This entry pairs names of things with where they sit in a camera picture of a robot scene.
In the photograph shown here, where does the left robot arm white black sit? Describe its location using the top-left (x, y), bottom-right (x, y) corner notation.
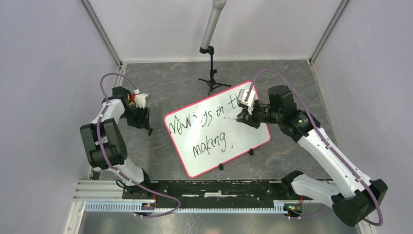
top-left (80, 86), bottom-right (153, 199)

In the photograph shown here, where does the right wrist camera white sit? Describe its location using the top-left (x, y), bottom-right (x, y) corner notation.
top-left (237, 89), bottom-right (258, 115)

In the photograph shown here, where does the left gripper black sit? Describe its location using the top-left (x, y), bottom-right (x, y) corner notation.
top-left (120, 104), bottom-right (150, 131)

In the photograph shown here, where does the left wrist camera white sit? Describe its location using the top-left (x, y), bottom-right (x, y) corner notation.
top-left (132, 89), bottom-right (148, 108)

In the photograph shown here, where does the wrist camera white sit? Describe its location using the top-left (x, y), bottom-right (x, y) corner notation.
top-left (132, 89), bottom-right (148, 108)
top-left (237, 89), bottom-right (258, 115)

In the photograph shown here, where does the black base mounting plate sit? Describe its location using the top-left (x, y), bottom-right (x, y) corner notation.
top-left (122, 179), bottom-right (307, 209)

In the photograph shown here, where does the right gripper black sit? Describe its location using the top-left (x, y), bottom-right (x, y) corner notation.
top-left (236, 99), bottom-right (282, 129)

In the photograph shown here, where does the black microphone tripod stand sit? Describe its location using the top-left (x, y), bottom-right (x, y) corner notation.
top-left (198, 45), bottom-right (231, 97)

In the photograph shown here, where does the silver microphone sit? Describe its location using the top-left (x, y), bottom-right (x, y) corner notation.
top-left (199, 0), bottom-right (227, 54)

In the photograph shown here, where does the slotted aluminium rail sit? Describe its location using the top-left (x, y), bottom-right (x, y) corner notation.
top-left (84, 201), bottom-right (287, 215)

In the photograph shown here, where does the whiteboard with pink frame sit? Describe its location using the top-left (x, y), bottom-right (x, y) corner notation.
top-left (164, 80), bottom-right (271, 178)

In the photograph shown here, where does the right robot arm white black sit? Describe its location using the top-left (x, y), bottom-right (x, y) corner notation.
top-left (236, 85), bottom-right (388, 227)

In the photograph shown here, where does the colourful toy block car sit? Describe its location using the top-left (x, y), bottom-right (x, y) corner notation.
top-left (128, 94), bottom-right (136, 106)

